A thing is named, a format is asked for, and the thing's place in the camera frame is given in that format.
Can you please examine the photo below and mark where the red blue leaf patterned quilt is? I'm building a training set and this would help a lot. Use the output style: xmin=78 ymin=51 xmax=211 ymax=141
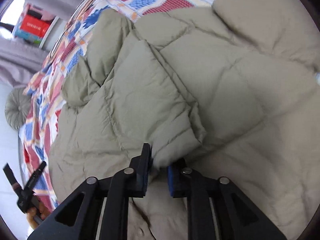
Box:
xmin=18 ymin=0 xmax=288 ymax=210

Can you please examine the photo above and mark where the round green pleated cushion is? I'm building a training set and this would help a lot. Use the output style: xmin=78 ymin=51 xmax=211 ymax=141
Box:
xmin=4 ymin=88 xmax=31 ymax=131

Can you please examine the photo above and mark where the red box on windowsill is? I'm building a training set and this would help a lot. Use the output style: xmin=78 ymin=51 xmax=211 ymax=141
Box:
xmin=20 ymin=15 xmax=50 ymax=38

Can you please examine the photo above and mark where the grey curtain left panel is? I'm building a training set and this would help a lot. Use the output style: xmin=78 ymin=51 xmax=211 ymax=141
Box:
xmin=0 ymin=37 xmax=48 ymax=88

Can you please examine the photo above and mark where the khaki quilted puffer jacket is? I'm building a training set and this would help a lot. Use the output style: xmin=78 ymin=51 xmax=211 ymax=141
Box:
xmin=49 ymin=0 xmax=319 ymax=239

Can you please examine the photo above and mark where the person's left hand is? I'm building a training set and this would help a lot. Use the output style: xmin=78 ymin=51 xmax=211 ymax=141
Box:
xmin=26 ymin=202 xmax=51 ymax=230

